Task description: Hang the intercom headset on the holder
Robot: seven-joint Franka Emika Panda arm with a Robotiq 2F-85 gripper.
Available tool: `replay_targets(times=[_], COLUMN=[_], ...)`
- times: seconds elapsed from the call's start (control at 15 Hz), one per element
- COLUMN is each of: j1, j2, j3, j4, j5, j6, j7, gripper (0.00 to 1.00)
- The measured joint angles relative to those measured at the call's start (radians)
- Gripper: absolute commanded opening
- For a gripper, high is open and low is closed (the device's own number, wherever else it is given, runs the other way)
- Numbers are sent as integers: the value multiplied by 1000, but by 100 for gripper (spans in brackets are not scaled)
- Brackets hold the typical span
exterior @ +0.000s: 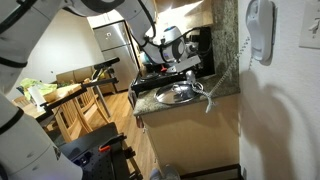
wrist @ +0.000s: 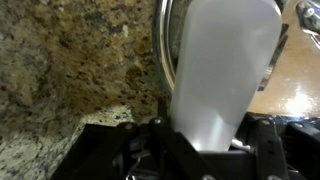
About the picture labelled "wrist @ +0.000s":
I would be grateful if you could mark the shiny steel pot lid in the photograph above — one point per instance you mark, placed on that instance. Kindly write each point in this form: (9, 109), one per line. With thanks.
(293, 80)

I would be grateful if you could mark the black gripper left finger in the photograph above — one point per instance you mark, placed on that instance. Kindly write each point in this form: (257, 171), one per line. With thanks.
(133, 153)

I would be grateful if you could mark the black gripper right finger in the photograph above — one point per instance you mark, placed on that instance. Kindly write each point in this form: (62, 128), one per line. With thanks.
(290, 153)

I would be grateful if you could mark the white intercom handset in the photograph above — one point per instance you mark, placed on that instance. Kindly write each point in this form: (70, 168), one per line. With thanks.
(226, 66)

